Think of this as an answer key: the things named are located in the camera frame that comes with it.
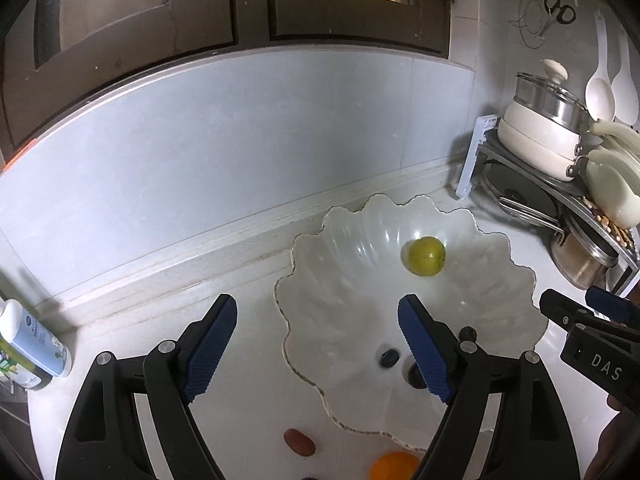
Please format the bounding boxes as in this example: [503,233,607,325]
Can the white spoon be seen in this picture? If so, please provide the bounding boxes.
[612,26,639,127]
[585,10,615,122]

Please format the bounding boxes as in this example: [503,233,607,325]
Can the wooden bead trivet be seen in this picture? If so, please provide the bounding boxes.
[582,196,636,250]

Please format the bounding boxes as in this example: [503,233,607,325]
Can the white spoon right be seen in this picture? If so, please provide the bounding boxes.
[612,26,639,127]

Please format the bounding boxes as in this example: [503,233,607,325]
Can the white spoon left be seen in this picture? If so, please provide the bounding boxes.
[585,10,615,122]

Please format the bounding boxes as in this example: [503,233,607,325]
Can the black scissors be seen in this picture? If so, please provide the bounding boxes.
[537,0,577,38]

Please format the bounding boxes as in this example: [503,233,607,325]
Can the dark wooden window frame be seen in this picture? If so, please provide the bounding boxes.
[1,0,454,160]

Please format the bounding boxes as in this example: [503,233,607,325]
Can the cream kettle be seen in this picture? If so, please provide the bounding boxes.
[586,120,639,229]

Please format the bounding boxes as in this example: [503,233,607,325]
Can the cream pot with glass lid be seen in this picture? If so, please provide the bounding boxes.
[498,58,589,182]

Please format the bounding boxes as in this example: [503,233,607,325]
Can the person's right hand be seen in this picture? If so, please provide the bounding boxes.
[584,394,639,480]

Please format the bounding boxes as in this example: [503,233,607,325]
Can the blueberry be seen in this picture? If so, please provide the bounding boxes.
[458,326,477,342]
[378,348,400,370]

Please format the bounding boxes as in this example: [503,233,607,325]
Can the white pump bottle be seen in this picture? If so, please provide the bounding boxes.
[0,299,73,377]

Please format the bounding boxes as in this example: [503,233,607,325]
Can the red grape left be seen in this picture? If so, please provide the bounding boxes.
[283,428,317,457]

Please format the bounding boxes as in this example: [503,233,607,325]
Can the white scalloped bowl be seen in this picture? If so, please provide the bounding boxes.
[274,195,547,451]

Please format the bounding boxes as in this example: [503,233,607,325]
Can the orange mandarin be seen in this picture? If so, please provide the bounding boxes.
[369,452,421,480]

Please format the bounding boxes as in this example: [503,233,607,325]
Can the green dish soap bottle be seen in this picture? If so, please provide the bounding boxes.
[0,339,52,390]

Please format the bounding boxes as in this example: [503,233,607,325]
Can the stainless steel pot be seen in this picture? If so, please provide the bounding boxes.
[549,221,618,289]

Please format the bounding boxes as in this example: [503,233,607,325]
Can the glass lid under shelf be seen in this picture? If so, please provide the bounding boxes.
[480,162,563,233]

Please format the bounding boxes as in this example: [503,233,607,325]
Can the green apple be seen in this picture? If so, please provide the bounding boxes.
[407,236,446,276]

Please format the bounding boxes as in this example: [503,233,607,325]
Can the white corner shelf rack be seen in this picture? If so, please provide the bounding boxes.
[454,114,640,297]

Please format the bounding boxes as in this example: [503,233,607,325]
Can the large dark plum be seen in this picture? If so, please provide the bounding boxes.
[407,362,426,390]

